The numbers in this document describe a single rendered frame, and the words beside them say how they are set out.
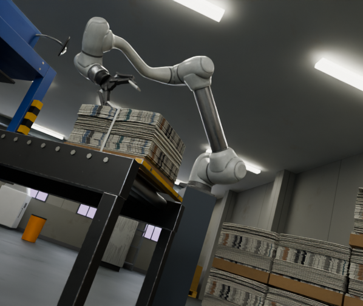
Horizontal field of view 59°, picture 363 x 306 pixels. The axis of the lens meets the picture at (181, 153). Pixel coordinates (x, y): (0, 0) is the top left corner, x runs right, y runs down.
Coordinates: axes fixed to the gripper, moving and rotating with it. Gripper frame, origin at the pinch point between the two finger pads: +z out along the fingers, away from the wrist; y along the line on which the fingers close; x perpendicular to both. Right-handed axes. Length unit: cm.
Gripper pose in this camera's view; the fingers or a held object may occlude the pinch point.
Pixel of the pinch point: (127, 98)
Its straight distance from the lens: 149.3
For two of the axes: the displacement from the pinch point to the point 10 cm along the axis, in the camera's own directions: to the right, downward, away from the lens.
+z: 6.6, 5.7, -4.9
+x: -2.9, -4.1, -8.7
